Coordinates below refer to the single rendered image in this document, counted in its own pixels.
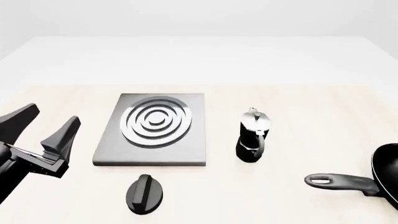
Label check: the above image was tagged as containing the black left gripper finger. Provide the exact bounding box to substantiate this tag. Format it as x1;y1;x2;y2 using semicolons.
0;103;41;147
40;115;81;161

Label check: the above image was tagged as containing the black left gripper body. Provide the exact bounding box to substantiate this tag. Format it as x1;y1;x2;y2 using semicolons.
0;139;70;201

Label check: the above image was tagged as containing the flat grey stove plate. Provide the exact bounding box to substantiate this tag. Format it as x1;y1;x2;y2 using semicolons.
92;93;207;167

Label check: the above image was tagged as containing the round black stove knob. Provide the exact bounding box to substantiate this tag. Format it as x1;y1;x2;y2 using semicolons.
125;174;164;215

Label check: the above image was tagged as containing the black frying pan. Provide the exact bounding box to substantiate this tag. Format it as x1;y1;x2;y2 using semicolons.
303;142;398;212

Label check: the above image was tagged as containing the black and silver moka pot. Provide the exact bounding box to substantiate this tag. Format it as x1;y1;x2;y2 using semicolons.
235;106;271;164

